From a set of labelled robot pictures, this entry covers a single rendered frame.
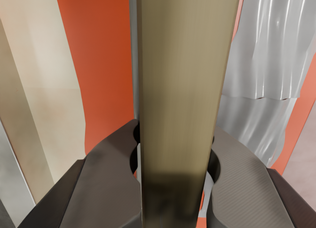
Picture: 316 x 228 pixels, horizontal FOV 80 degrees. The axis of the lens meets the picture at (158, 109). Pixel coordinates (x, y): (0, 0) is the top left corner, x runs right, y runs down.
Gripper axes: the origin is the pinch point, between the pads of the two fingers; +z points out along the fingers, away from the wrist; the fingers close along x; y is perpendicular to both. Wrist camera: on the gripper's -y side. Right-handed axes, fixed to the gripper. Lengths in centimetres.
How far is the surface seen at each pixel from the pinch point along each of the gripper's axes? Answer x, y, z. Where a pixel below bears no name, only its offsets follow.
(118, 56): -4.6, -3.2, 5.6
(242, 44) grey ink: 5.5, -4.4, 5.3
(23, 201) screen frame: -15.1, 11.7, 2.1
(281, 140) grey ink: 11.4, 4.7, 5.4
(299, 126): 12.8, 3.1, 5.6
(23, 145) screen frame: -13.9, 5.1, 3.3
